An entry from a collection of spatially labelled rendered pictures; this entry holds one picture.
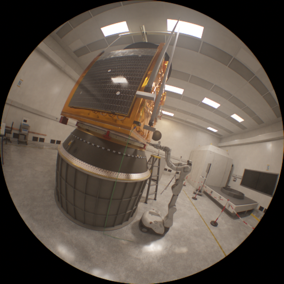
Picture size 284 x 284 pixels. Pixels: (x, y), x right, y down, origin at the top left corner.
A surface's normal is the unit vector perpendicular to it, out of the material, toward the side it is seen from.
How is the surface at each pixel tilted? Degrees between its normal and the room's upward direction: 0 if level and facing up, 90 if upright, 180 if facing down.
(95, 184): 90
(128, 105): 90
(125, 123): 97
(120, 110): 90
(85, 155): 62
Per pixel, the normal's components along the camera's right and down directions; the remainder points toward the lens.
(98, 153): 0.35, -0.42
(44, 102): 0.94, 0.29
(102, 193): 0.40, 0.07
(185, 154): -0.15, -0.10
